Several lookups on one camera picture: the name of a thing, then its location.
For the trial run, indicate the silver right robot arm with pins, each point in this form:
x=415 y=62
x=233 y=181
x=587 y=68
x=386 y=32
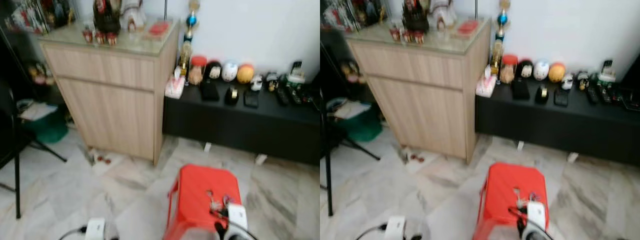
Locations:
x=534 y=235
x=236 y=236

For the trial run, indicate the red plastic stool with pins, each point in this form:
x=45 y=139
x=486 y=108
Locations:
x=200 y=200
x=505 y=197

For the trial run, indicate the black low console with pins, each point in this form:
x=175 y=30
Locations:
x=555 y=120
x=240 y=120

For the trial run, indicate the small red dumbbell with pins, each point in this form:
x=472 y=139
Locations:
x=103 y=160
x=416 y=158

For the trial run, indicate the black phone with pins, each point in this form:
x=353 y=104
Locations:
x=251 y=98
x=561 y=96

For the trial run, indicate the round black gadget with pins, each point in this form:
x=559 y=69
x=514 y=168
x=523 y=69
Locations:
x=542 y=93
x=232 y=95

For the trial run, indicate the black wallet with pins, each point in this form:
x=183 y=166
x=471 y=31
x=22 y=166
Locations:
x=520 y=89
x=209 y=91

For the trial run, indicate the pink white tissue box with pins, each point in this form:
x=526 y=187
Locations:
x=486 y=86
x=175 y=87

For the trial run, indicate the small white figurine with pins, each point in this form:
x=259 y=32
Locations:
x=256 y=82
x=567 y=81

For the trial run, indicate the orange egg figure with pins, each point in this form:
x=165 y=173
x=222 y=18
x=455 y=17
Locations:
x=245 y=73
x=556 y=72

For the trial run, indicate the white egg figure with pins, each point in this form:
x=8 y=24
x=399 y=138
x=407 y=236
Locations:
x=229 y=71
x=541 y=70

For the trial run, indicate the small dark figurine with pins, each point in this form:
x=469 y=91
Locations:
x=271 y=80
x=582 y=79

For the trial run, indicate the black egg figure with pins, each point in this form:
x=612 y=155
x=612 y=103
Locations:
x=524 y=69
x=213 y=71

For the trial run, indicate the clear jar with red lid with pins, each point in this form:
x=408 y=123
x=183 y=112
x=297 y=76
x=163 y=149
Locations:
x=197 y=70
x=508 y=69

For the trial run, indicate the light wooden cabinet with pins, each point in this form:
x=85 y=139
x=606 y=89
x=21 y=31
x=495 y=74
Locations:
x=110 y=95
x=422 y=95

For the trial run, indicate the white green charging dock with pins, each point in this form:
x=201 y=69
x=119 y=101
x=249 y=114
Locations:
x=607 y=74
x=296 y=75

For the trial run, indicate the green bin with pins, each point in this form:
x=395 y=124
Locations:
x=362 y=125
x=47 y=129

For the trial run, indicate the gold trophy with blue ball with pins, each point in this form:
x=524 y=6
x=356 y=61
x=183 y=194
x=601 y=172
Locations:
x=499 y=50
x=188 y=50

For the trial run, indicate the black television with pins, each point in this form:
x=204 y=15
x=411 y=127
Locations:
x=632 y=77

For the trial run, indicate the small doll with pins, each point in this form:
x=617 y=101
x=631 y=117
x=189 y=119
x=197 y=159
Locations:
x=352 y=72
x=37 y=72

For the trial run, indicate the red flat box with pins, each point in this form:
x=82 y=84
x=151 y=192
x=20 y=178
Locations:
x=468 y=27
x=159 y=28

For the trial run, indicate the large white figurine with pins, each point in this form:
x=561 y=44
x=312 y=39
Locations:
x=443 y=14
x=133 y=15

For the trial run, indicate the black red ornament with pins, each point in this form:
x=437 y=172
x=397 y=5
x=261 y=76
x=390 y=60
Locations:
x=106 y=15
x=416 y=14

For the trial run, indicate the stack of magazines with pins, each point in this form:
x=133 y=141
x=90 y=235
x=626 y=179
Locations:
x=340 y=17
x=25 y=19

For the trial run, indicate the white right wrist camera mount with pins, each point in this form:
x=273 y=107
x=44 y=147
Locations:
x=237 y=216
x=536 y=213

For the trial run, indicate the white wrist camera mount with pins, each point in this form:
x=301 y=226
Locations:
x=237 y=216
x=395 y=227
x=95 y=229
x=536 y=213

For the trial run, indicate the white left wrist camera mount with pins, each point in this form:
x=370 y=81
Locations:
x=395 y=227
x=95 y=229

